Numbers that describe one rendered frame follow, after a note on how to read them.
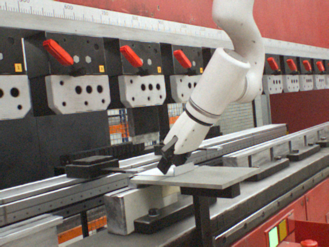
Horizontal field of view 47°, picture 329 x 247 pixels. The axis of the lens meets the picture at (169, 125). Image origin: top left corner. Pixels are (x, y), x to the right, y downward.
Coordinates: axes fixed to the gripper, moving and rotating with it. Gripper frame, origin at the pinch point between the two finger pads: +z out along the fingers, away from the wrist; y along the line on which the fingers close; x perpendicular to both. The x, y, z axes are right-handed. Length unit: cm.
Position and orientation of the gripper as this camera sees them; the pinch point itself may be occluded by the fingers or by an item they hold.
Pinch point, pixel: (171, 163)
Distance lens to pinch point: 96.5
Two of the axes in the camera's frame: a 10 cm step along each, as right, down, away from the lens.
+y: -6.2, 1.0, -7.8
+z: -4.3, 7.8, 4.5
